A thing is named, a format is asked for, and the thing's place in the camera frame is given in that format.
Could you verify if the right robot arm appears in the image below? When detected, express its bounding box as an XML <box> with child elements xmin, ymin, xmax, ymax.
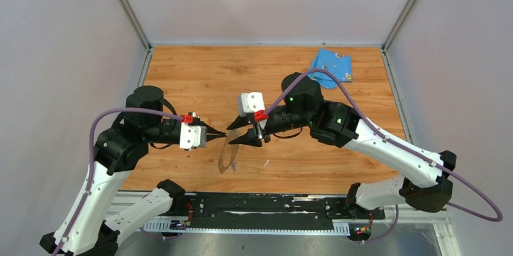
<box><xmin>229</xmin><ymin>72</ymin><xmax>456</xmax><ymax>218</ymax></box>

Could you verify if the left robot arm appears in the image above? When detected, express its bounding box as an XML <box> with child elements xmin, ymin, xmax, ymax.
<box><xmin>40</xmin><ymin>86</ymin><xmax>225</xmax><ymax>255</ymax></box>

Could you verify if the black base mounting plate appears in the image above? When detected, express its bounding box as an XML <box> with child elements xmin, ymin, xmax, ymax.
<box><xmin>144</xmin><ymin>192</ymin><xmax>385</xmax><ymax>233</ymax></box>

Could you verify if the folded blue cloth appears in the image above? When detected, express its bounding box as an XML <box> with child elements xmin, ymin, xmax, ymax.
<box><xmin>308</xmin><ymin>48</ymin><xmax>353</xmax><ymax>89</ymax></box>

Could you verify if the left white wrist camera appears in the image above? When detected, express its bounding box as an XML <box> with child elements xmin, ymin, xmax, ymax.
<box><xmin>179</xmin><ymin>123</ymin><xmax>207</xmax><ymax>150</ymax></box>

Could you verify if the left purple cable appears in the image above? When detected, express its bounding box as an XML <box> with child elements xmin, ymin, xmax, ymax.
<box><xmin>50</xmin><ymin>107</ymin><xmax>194</xmax><ymax>256</ymax></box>

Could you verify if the purple cable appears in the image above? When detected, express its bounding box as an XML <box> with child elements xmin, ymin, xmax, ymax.
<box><xmin>253</xmin><ymin>68</ymin><xmax>504</xmax><ymax>223</ymax></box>
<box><xmin>50</xmin><ymin>107</ymin><xmax>194</xmax><ymax>256</ymax></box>

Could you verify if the white slotted cable duct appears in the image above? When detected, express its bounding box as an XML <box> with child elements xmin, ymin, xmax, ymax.
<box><xmin>98</xmin><ymin>220</ymin><xmax>351</xmax><ymax>235</ymax></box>

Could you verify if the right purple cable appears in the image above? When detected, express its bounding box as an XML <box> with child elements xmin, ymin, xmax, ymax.
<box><xmin>253</xmin><ymin>68</ymin><xmax>504</xmax><ymax>223</ymax></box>

